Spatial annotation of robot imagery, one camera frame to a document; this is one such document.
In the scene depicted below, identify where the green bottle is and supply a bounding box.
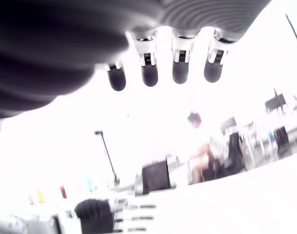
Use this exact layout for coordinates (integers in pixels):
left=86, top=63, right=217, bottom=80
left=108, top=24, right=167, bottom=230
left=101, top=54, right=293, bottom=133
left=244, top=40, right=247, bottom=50
left=86, top=175, right=94, bottom=193

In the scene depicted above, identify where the black office chair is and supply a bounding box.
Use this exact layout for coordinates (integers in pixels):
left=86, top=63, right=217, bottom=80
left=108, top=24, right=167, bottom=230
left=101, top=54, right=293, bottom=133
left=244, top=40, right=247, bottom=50
left=203, top=117, right=246, bottom=182

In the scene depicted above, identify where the dark background seat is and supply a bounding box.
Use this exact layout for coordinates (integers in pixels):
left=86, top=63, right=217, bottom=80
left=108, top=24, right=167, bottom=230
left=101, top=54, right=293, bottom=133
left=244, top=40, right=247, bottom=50
left=275, top=126, right=290, bottom=154

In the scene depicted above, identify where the seated person with bare legs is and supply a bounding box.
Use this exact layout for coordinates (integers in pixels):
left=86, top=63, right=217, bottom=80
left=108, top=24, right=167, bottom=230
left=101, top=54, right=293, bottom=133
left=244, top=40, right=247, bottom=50
left=186, top=111, right=228, bottom=185

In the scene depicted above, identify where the black pole stand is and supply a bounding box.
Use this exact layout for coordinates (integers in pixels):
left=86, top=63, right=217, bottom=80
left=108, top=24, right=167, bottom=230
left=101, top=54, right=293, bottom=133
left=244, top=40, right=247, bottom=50
left=94, top=130, right=120, bottom=187

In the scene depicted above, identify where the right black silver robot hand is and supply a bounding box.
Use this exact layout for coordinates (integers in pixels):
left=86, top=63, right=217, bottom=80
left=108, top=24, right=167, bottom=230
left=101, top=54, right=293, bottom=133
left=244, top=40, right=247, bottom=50
left=0, top=0, right=273, bottom=120

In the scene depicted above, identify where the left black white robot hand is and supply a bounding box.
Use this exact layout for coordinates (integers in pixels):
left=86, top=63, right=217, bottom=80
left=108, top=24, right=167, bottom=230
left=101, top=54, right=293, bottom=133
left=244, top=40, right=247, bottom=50
left=74, top=198, right=157, bottom=234

